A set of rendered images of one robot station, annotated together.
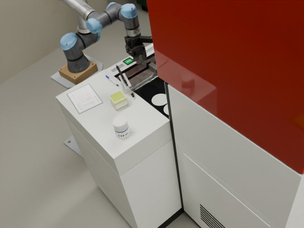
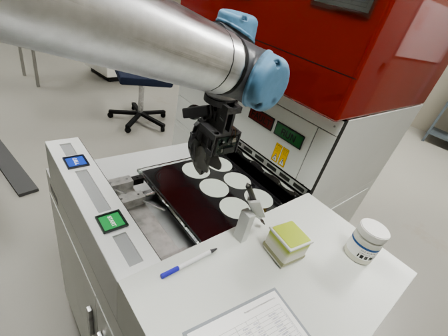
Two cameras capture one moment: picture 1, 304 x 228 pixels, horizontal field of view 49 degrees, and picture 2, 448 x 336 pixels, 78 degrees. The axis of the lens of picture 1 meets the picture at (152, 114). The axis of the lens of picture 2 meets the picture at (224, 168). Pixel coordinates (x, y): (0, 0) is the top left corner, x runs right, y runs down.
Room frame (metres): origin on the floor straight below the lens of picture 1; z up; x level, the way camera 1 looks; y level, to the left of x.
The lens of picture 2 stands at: (1.65, 0.56, 1.46)
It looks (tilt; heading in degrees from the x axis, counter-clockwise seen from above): 32 degrees down; 254
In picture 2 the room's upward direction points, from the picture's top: 15 degrees clockwise
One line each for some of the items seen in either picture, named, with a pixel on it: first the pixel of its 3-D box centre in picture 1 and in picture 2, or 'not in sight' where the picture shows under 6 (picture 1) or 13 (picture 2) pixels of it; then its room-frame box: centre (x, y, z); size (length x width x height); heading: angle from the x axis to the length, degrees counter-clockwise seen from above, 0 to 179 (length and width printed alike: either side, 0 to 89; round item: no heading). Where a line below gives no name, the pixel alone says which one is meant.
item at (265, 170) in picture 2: not in sight; (254, 172); (1.28, -0.28, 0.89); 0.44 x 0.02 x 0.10; 121
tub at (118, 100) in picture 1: (118, 101); (287, 243); (1.34, 0.16, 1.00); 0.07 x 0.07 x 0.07; 23
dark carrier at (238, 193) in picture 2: (174, 90); (214, 188); (1.45, -0.15, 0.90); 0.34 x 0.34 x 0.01; 31
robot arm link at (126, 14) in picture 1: (129, 16); (231, 45); (1.53, 0.02, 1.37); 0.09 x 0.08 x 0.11; 35
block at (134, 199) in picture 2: (154, 67); (129, 200); (1.71, -0.07, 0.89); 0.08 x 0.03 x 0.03; 31
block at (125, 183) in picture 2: not in sight; (119, 184); (1.75, -0.14, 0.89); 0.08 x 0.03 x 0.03; 31
